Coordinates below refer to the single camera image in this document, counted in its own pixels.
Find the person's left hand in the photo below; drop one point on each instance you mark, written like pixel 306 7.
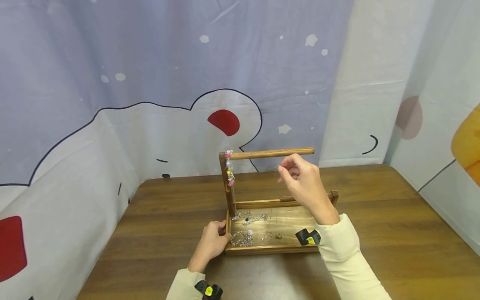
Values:
pixel 210 246

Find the person's right hand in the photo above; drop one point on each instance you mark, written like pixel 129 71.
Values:
pixel 309 187

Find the person's left thumb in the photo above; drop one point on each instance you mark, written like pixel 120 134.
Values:
pixel 217 224

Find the person's right fingers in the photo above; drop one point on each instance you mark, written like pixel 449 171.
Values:
pixel 294 170

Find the person's right thumb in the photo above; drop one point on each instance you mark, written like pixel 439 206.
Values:
pixel 287 177

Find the person's right index finger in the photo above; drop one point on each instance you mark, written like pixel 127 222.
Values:
pixel 296 157

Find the person's left fingers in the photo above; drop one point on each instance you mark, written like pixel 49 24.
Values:
pixel 225 241

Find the wooden jewelry stand with tray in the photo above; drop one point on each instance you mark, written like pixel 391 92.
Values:
pixel 270 153

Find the person's left forearm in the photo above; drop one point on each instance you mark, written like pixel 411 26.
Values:
pixel 183 285

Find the person's right forearm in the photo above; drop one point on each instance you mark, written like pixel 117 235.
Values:
pixel 345 258

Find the black wrist band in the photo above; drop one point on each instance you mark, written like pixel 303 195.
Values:
pixel 307 237
pixel 208 289

